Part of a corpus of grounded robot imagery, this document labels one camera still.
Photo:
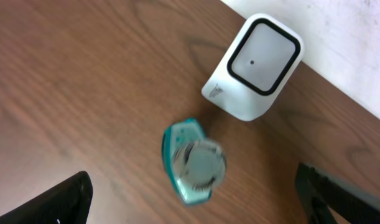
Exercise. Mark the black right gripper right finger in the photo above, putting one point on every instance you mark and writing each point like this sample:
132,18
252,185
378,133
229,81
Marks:
320,192

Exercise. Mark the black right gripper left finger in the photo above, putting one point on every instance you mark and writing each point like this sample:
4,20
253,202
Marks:
67,202

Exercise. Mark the blue mouthwash bottle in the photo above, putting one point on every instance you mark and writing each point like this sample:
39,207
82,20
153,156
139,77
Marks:
194,164

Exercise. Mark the white barcode scanner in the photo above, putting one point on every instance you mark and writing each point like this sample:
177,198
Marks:
255,67

